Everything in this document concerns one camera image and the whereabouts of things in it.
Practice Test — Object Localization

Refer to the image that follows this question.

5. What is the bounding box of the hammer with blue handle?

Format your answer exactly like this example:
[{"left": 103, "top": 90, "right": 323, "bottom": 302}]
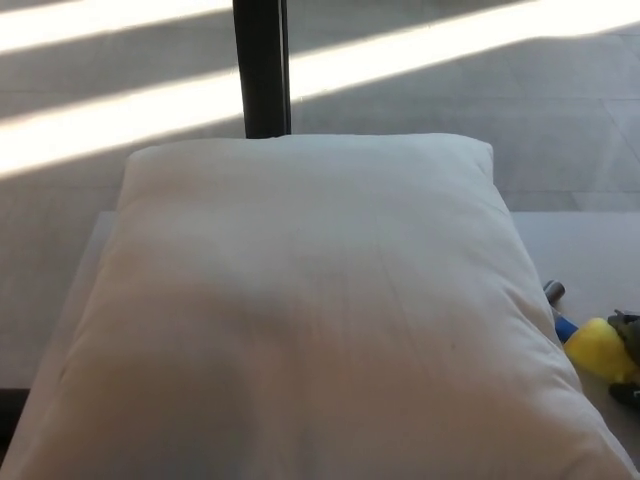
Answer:
[{"left": 543, "top": 279, "right": 581, "bottom": 347}]

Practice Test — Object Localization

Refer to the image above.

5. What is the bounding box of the white pillow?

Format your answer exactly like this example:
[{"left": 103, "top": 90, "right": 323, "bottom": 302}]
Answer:
[{"left": 10, "top": 131, "right": 640, "bottom": 480}]

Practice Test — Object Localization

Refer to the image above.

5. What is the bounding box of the yellow cloth wrap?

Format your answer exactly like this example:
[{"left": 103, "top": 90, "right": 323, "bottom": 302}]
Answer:
[{"left": 564, "top": 317, "right": 640, "bottom": 385}]

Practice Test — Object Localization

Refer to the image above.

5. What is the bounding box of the black vertical post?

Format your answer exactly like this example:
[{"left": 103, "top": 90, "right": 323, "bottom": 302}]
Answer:
[{"left": 232, "top": 0, "right": 293, "bottom": 140}]

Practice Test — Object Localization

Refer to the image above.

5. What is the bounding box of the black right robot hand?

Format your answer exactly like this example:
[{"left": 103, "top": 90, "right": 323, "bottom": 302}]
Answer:
[{"left": 606, "top": 308, "right": 640, "bottom": 410}]

